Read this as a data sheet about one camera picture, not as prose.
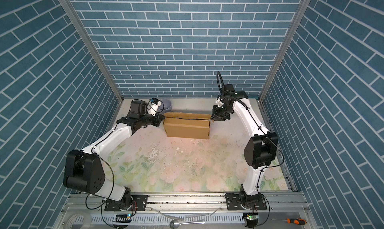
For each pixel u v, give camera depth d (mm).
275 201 758
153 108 790
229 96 619
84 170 439
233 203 736
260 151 487
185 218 707
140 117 681
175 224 671
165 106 1035
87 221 683
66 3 721
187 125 868
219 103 803
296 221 680
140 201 739
